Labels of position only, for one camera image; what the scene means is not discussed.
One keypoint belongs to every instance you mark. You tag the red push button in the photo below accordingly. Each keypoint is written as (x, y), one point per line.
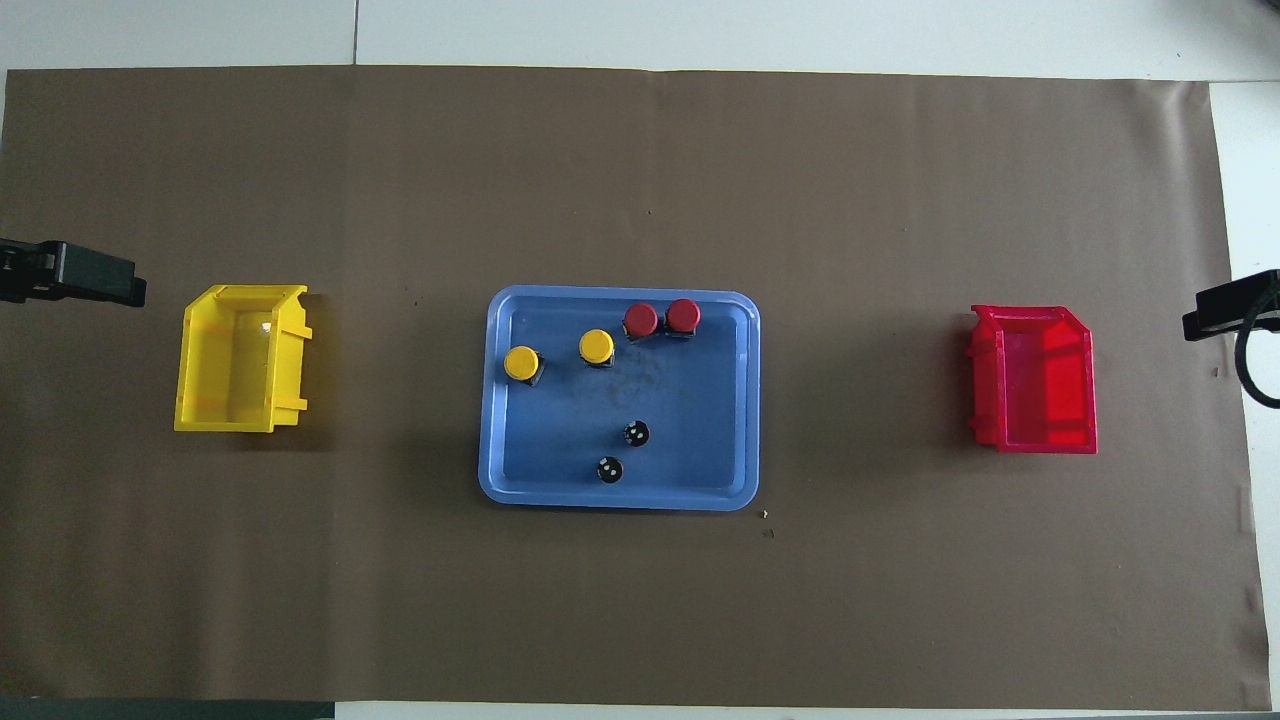
(641, 320)
(683, 316)

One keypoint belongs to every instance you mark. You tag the red plastic bin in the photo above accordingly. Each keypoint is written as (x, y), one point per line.
(1040, 400)

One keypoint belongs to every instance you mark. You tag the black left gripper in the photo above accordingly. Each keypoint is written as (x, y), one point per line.
(30, 270)

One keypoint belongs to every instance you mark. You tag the brown paper table mat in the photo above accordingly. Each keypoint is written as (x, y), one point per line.
(400, 600)

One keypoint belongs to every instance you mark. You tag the small black knob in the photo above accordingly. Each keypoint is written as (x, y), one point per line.
(636, 433)
(609, 470)

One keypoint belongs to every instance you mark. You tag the yellow plastic bin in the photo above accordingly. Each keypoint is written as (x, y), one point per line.
(225, 372)

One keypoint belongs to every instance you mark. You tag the blue plastic tray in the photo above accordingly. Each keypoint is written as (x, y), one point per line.
(700, 400)

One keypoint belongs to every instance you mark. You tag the yellow push button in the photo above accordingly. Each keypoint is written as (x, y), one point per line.
(597, 347)
(521, 363)

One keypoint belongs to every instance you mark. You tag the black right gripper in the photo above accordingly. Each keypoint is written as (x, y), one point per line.
(1268, 298)

